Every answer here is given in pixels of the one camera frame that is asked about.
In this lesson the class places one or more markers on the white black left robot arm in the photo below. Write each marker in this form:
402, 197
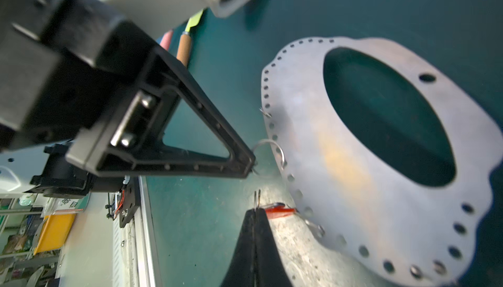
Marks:
43, 169

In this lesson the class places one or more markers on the red key tag with keyring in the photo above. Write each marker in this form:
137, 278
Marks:
275, 210

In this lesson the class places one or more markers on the small silver keyring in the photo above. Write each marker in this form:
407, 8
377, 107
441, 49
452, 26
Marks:
271, 151

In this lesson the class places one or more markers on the purple toy spatula pink handle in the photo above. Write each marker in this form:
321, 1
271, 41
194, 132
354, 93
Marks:
166, 40

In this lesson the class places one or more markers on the green toy spatula wooden handle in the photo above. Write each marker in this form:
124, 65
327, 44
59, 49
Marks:
185, 40

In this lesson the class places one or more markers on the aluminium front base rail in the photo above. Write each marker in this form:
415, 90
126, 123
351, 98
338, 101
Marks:
98, 252

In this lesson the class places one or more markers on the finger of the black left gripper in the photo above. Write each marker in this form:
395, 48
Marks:
127, 138

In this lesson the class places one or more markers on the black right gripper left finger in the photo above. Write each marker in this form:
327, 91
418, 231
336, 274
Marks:
241, 270

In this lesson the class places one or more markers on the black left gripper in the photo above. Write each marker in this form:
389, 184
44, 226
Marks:
61, 62

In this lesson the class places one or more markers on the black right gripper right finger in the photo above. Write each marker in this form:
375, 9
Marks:
269, 268

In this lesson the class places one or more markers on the grey perforated metal ring plate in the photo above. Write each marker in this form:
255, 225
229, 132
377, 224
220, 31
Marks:
407, 233

